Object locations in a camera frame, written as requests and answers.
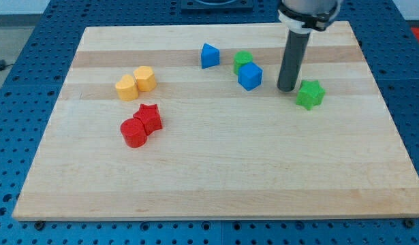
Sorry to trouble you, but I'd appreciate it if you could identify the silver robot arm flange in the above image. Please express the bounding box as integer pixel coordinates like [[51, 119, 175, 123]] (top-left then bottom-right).
[[278, 0, 343, 34]]

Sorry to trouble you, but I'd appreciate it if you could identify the blue cube block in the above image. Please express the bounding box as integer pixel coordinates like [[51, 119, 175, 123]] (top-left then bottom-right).
[[238, 62, 263, 91]]

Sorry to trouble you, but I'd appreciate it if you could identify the light wooden board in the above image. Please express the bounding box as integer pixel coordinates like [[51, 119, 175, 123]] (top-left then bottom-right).
[[12, 21, 419, 221]]

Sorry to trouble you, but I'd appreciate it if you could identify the red star block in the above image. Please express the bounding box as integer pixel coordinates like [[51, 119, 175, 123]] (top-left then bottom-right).
[[133, 104, 163, 135]]

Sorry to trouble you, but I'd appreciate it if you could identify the blue triangular prism block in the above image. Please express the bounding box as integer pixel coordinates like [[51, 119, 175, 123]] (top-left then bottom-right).
[[200, 43, 220, 69]]

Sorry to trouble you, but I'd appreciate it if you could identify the green cylinder block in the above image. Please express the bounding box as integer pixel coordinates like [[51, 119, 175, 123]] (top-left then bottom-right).
[[233, 50, 253, 75]]

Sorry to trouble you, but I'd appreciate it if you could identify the yellow hexagon block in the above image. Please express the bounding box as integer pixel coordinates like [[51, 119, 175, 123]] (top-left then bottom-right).
[[134, 66, 157, 92]]

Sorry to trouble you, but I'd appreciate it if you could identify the red cylinder block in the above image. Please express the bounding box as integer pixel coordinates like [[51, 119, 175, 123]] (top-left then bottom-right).
[[120, 118, 147, 148]]

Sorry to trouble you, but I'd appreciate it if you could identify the yellow heart block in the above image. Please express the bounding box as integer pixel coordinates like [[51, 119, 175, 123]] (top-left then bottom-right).
[[115, 74, 139, 101]]

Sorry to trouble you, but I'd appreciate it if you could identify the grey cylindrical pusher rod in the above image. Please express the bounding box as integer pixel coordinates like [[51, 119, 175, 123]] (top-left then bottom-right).
[[277, 31, 310, 92]]

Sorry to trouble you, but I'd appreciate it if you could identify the green star block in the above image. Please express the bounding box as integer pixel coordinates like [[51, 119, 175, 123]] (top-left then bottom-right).
[[296, 80, 326, 110]]

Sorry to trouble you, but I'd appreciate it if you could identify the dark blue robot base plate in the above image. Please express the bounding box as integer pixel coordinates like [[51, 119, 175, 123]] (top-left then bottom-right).
[[181, 0, 253, 12]]

